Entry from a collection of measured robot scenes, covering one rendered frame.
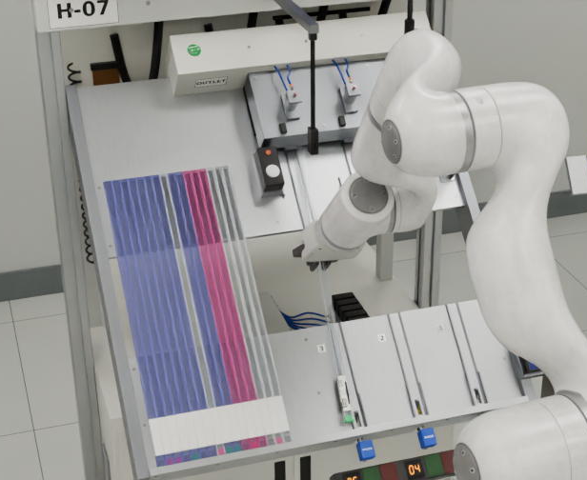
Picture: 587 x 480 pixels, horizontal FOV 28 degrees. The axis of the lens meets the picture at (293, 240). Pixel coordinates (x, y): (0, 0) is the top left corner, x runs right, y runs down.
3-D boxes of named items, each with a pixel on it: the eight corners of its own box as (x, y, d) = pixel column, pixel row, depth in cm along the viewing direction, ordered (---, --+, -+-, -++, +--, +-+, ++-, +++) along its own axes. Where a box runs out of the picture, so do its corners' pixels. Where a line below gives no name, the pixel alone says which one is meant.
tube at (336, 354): (352, 423, 199) (354, 421, 198) (344, 424, 199) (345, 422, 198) (303, 151, 217) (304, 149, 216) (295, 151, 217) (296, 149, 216)
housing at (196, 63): (414, 83, 235) (436, 46, 222) (170, 111, 222) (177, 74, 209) (404, 48, 237) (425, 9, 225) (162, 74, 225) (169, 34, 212)
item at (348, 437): (515, 412, 212) (530, 402, 205) (147, 485, 195) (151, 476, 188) (513, 405, 212) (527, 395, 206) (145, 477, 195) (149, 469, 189)
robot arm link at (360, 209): (372, 197, 195) (317, 201, 192) (395, 167, 182) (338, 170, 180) (380, 246, 192) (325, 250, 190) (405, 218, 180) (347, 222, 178)
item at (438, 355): (517, 402, 210) (524, 397, 207) (147, 474, 193) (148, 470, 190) (488, 301, 216) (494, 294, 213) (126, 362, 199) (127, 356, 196)
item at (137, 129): (456, 215, 224) (465, 204, 220) (106, 268, 207) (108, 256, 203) (412, 62, 235) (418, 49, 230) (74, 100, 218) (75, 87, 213)
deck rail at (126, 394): (147, 484, 195) (150, 477, 189) (134, 487, 194) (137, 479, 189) (74, 100, 218) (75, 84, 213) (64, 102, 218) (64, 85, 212)
